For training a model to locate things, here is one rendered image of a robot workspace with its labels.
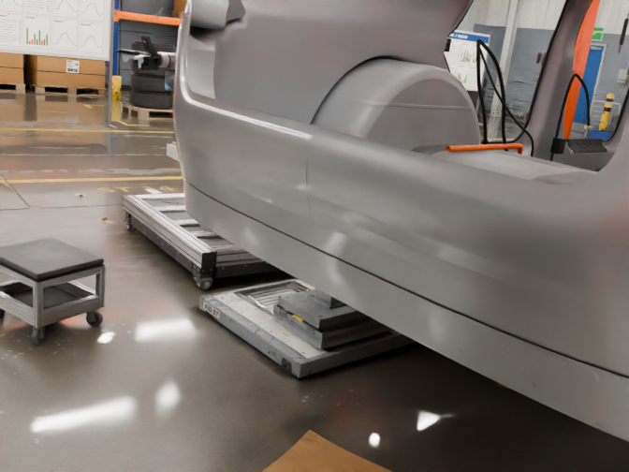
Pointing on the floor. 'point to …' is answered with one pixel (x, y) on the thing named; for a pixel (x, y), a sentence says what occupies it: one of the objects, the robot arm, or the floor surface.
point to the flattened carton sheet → (321, 458)
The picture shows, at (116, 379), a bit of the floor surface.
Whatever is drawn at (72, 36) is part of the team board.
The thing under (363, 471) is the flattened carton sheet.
